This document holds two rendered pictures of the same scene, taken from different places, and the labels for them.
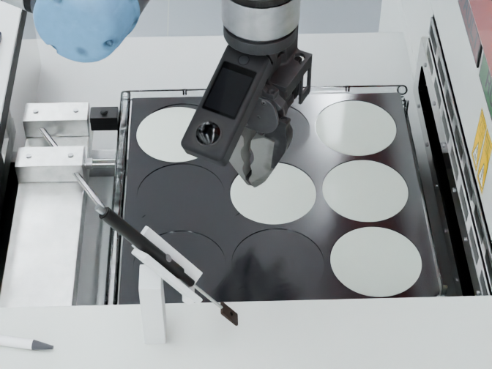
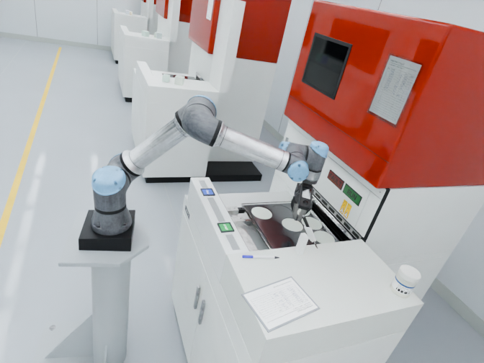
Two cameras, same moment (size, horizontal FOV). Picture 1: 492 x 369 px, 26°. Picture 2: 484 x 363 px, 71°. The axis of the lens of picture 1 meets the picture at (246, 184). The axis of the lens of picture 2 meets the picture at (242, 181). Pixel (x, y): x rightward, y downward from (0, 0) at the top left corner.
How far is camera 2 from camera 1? 0.81 m
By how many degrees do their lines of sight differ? 26
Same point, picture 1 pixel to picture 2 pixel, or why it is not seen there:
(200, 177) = (274, 222)
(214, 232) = (285, 234)
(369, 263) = (323, 238)
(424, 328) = (352, 246)
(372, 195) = (313, 224)
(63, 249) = (249, 241)
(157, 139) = (258, 214)
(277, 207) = (295, 227)
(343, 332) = (337, 248)
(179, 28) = (173, 204)
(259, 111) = not seen: hidden behind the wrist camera
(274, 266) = not seen: hidden behind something
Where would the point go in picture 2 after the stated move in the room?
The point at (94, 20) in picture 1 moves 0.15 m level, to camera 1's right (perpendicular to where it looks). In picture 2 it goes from (306, 171) to (341, 171)
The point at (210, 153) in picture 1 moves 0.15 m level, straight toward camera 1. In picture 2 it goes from (307, 207) to (328, 230)
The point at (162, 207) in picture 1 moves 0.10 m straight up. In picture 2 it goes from (269, 229) to (274, 211)
